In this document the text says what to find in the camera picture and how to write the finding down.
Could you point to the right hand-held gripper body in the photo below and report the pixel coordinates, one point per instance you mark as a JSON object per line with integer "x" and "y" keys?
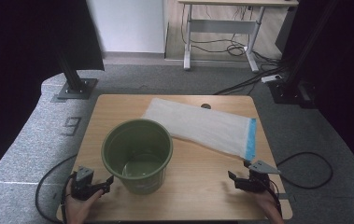
{"x": 255, "y": 183}

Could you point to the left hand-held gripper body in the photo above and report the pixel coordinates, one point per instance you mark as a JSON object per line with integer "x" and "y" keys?
{"x": 82, "y": 188}

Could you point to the green plastic bucket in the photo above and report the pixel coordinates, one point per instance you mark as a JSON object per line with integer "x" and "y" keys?
{"x": 134, "y": 149}

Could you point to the white bag with blue band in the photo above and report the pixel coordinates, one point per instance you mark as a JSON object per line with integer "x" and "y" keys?
{"x": 202, "y": 126}

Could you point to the person's left hand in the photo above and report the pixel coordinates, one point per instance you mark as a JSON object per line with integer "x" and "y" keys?
{"x": 78, "y": 211}

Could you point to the person's right hand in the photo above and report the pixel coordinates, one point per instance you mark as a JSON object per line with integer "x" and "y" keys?
{"x": 269, "y": 205}

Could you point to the black stand with black base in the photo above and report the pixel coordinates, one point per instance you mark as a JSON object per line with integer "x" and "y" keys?
{"x": 286, "y": 93}

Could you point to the white power strip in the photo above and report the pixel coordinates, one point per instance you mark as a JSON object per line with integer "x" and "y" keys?
{"x": 271, "y": 78}

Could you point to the left black stand base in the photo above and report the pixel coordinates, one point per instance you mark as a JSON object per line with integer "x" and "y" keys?
{"x": 75, "y": 90}

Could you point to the dark curtain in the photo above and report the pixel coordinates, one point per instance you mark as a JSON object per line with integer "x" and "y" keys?
{"x": 25, "y": 46}
{"x": 352, "y": 62}

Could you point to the white partition panel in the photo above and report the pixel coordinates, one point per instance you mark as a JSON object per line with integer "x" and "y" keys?
{"x": 128, "y": 25}

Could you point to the white metal frame desk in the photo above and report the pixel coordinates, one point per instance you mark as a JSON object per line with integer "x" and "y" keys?
{"x": 224, "y": 26}

